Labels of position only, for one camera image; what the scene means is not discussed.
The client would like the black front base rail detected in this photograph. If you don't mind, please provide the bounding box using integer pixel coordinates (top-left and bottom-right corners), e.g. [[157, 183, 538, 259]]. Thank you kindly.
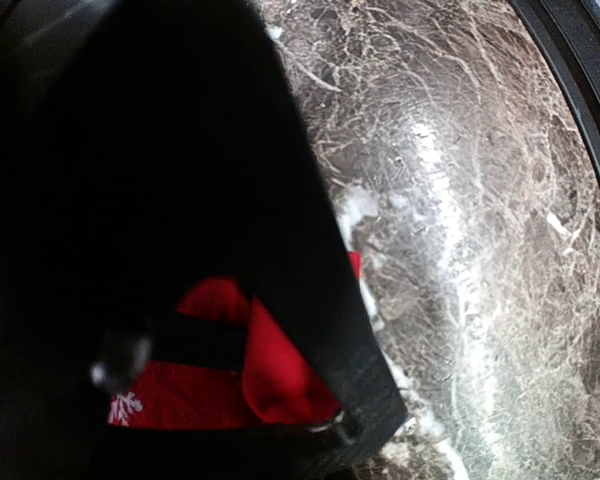
[[509, 0, 600, 246]]

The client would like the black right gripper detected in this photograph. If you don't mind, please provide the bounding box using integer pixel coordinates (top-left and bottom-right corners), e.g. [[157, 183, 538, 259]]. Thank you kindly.
[[0, 1, 406, 479]]

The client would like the red Santa Christmas sock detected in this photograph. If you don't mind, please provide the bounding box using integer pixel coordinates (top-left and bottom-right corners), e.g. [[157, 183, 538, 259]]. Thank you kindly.
[[108, 276, 341, 430]]

